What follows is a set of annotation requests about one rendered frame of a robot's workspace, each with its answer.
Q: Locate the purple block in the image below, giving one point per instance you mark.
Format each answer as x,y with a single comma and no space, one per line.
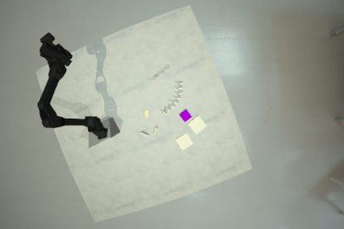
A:
185,115

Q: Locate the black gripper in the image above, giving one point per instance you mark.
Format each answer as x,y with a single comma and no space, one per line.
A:
49,39

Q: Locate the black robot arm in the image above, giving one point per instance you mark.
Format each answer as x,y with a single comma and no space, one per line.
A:
57,60

